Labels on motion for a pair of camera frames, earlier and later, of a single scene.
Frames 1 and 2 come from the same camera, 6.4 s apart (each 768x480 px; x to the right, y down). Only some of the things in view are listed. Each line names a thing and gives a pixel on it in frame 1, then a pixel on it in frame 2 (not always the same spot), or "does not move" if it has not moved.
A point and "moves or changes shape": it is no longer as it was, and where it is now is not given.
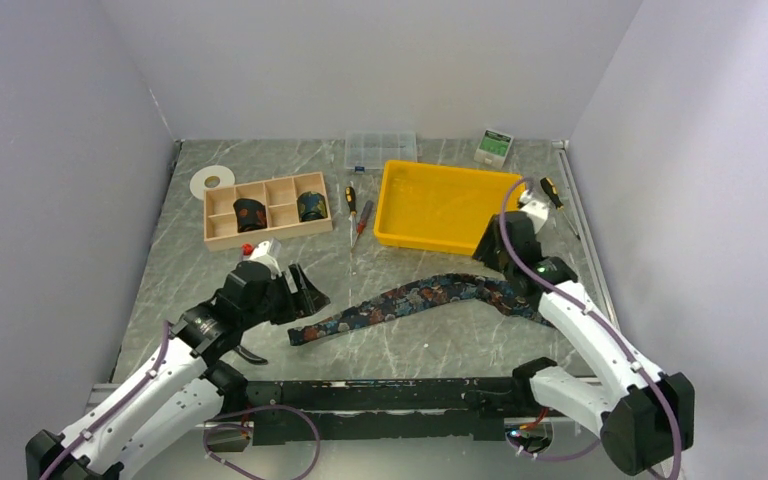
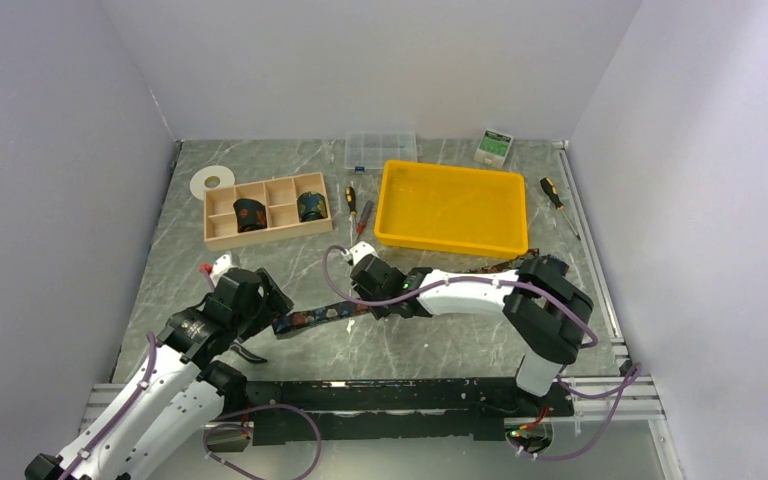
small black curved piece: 250,356 does not move
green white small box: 493,148 does not move
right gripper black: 483,250 → 379,310
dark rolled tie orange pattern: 251,214 does not move
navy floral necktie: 417,291 moves or changes shape
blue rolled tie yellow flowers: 312,206 does not move
